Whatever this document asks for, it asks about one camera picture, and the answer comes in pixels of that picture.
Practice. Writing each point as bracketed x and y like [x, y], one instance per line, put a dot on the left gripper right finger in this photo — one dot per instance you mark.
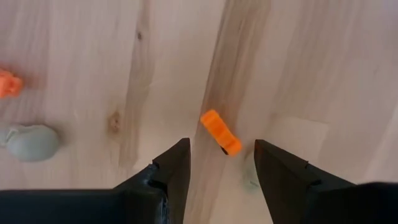
[295, 193]

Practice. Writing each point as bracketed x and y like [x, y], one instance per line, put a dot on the pale skull decoration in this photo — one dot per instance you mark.
[31, 143]
[250, 177]

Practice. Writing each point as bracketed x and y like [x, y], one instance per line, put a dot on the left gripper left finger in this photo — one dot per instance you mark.
[161, 186]

